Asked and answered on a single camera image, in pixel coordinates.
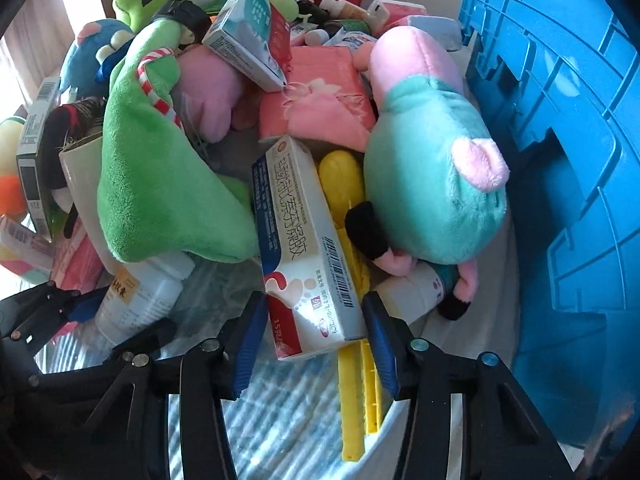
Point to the clear plastic bag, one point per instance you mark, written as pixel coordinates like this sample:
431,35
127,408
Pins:
220,290

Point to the white red toothpaste box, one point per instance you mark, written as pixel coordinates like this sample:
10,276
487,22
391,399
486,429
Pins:
300,240

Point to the grey tissue pack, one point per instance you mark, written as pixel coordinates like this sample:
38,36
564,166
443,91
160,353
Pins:
437,32

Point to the black red plush toy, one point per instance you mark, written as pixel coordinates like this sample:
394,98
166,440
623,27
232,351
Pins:
65,125

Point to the brown bottle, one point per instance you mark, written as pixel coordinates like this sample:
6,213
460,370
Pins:
340,6

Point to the small pink tissue pack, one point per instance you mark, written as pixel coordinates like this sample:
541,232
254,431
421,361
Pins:
400,12

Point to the green plush hat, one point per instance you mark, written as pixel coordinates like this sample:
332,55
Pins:
145,175

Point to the white teal carton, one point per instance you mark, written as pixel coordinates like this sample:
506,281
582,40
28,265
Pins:
245,30

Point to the green plush ball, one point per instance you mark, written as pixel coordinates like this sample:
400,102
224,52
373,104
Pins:
282,6

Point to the white bottle teal label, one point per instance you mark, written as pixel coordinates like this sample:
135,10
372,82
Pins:
410,295

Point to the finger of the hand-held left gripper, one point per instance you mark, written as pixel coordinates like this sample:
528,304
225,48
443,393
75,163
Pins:
145,337
30,305

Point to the pink pig plush teal dress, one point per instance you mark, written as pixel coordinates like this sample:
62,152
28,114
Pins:
425,185

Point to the white box black end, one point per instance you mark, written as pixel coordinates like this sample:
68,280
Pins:
35,135

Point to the blue plastic crate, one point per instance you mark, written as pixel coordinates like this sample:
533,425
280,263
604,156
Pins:
575,110

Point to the pink wipes pack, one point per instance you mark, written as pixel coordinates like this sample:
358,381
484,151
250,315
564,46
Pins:
75,260

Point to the white bottle yellow label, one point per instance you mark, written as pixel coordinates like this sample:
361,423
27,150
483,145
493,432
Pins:
145,295

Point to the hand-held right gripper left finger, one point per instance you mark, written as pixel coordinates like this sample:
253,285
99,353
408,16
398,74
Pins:
247,340

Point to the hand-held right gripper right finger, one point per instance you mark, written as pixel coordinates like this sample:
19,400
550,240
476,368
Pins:
381,345

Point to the yellow plastic clip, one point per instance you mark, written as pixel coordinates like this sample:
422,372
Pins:
342,185

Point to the pink flower tissue pack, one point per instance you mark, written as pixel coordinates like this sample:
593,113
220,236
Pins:
320,95

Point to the pink pig plush blue dress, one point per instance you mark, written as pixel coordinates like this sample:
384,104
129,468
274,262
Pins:
82,60

